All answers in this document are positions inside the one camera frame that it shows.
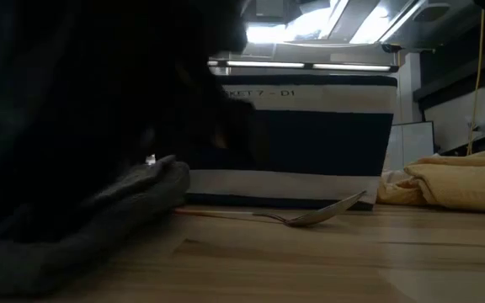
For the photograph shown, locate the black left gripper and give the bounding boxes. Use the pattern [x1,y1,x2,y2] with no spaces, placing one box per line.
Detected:
[141,54,269,167]

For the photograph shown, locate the navy fabric basket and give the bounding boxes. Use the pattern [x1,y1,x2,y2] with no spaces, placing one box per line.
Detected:
[183,74,398,210]

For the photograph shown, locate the yellow cable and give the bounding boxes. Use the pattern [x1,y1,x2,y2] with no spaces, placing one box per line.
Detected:
[467,8,485,157]

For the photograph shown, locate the dark grey towel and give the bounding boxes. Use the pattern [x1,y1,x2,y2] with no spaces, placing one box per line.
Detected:
[0,154,192,298]

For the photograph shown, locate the yellow towel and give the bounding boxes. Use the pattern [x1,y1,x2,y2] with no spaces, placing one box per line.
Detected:
[376,145,485,215]

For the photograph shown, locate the white panel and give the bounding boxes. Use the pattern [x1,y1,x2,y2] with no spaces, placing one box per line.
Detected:
[387,120,435,172]

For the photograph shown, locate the orange-handled metal spoon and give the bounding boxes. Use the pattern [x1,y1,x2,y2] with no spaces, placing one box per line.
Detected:
[173,189,368,228]

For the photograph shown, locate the long ceiling light tube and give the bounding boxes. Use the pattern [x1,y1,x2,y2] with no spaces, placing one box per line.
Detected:
[312,62,392,72]
[225,60,306,70]

